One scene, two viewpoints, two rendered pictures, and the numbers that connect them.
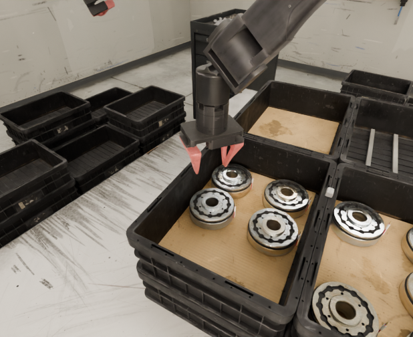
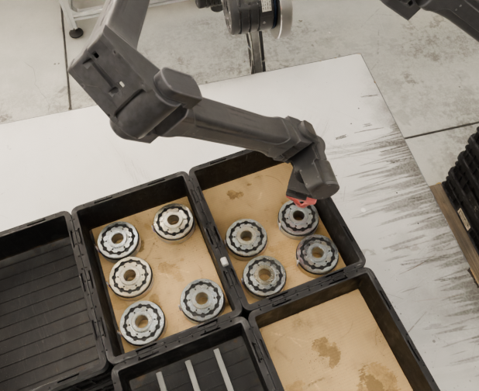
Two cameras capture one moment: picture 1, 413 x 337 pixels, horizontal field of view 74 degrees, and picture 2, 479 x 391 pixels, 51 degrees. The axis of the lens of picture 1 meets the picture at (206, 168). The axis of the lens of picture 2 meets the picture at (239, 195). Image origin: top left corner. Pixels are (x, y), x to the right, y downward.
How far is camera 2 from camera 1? 1.12 m
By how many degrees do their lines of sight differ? 74
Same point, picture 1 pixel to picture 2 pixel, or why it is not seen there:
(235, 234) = (266, 221)
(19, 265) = (369, 126)
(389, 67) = not seen: outside the picture
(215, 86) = not seen: hidden behind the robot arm
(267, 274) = (225, 216)
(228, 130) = (294, 179)
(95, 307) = not seen: hidden behind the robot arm
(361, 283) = (175, 258)
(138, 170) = (439, 243)
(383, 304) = (157, 256)
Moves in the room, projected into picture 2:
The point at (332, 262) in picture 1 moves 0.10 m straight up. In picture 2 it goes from (198, 257) to (194, 240)
